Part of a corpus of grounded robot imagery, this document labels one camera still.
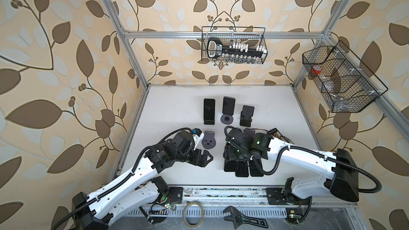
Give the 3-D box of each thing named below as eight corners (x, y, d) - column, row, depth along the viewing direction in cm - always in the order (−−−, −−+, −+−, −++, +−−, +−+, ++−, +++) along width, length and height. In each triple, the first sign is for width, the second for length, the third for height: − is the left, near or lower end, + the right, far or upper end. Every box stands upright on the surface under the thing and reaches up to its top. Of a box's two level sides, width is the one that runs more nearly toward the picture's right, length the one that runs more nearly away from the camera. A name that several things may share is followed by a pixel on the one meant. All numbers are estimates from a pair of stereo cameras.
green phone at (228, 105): (221, 118, 104) (223, 99, 90) (222, 114, 106) (223, 95, 92) (232, 119, 103) (235, 101, 89) (232, 115, 105) (236, 97, 91)
